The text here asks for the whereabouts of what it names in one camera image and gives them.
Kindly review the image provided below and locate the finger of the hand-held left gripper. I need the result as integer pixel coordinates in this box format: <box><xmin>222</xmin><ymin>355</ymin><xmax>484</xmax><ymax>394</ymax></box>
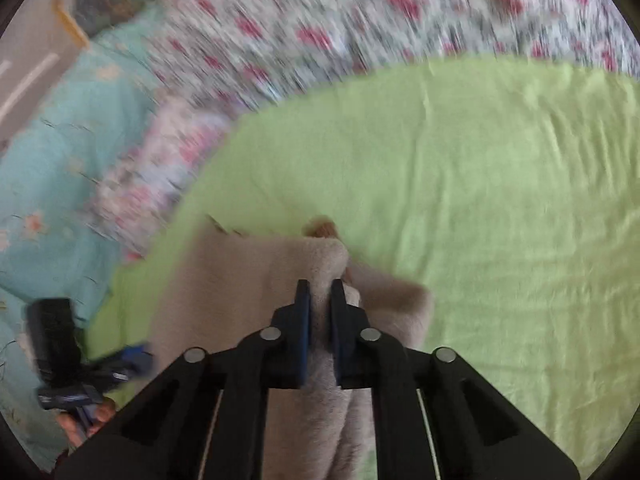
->
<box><xmin>87</xmin><ymin>341</ymin><xmax>155</xmax><ymax>381</ymax></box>

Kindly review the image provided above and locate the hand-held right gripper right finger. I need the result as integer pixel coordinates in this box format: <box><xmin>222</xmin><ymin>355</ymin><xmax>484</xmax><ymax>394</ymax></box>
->
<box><xmin>330</xmin><ymin>279</ymin><xmax>581</xmax><ymax>480</ymax></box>

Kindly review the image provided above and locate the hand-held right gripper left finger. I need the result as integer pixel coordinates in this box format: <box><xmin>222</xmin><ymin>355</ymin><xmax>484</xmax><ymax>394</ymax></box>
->
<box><xmin>52</xmin><ymin>280</ymin><xmax>313</xmax><ymax>480</ymax></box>

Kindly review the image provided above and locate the beige knitted sweater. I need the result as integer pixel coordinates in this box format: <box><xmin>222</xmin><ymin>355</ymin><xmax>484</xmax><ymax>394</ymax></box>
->
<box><xmin>150</xmin><ymin>215</ymin><xmax>436</xmax><ymax>480</ymax></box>

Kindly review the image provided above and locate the person's left hand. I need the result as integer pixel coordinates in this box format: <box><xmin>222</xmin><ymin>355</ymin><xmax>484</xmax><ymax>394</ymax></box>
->
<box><xmin>57</xmin><ymin>400</ymin><xmax>118</xmax><ymax>448</ymax></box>

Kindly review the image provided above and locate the teal floral bed sheet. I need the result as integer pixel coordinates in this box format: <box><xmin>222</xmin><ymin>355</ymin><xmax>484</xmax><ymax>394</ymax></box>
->
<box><xmin>0</xmin><ymin>15</ymin><xmax>171</xmax><ymax>471</ymax></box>

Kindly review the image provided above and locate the light green blanket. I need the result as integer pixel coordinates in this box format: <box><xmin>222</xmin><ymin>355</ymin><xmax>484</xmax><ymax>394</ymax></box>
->
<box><xmin>85</xmin><ymin>57</ymin><xmax>640</xmax><ymax>480</ymax></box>

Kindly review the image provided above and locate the ruffled floral pillow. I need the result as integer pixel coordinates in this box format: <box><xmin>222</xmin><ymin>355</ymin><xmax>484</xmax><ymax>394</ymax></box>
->
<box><xmin>87</xmin><ymin>95</ymin><xmax>251</xmax><ymax>261</ymax></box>

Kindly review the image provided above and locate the grey cabinet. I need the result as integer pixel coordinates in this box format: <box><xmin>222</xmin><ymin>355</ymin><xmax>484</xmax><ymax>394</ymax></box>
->
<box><xmin>0</xmin><ymin>0</ymin><xmax>91</xmax><ymax>146</ymax></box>

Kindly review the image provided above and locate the floral patterned quilt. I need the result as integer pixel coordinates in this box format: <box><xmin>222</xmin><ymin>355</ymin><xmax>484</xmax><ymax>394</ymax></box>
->
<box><xmin>145</xmin><ymin>0</ymin><xmax>640</xmax><ymax>111</ymax></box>

